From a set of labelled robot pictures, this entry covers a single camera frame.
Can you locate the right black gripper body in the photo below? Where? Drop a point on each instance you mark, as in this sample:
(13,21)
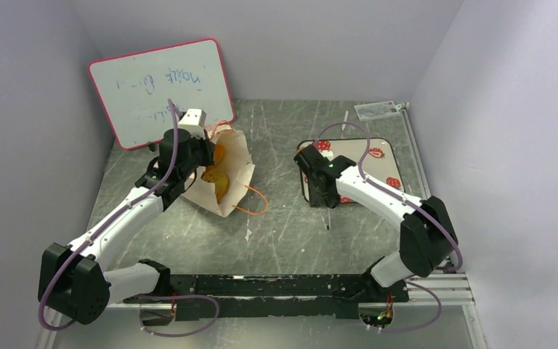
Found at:
(318,193)

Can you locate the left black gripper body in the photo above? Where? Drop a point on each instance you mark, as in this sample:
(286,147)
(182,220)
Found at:
(200,156)

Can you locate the metal serving tongs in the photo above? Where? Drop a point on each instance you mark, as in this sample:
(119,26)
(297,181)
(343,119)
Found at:
(328,219)

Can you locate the yellow fake bread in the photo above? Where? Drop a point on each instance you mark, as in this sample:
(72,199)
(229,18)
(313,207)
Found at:
(214,174)

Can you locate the paper bag with orange handles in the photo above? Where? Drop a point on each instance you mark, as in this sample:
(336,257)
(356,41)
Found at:
(239,167)

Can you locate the strawberry print tray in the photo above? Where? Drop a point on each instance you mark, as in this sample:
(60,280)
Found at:
(380,161)

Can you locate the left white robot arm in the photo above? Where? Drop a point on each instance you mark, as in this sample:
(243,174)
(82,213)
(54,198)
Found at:
(72,277)

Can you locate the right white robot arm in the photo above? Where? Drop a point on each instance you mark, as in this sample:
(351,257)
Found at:
(426,234)

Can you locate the small white stick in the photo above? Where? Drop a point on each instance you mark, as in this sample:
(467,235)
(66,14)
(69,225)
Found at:
(345,120)

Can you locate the red framed whiteboard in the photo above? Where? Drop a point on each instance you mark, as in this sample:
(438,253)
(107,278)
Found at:
(135,89)

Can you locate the white card on table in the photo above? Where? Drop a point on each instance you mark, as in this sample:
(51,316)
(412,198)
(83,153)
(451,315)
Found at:
(380,110)

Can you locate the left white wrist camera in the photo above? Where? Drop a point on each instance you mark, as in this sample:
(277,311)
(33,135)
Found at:
(193,121)

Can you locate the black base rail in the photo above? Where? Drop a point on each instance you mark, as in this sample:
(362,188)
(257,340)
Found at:
(229,296)

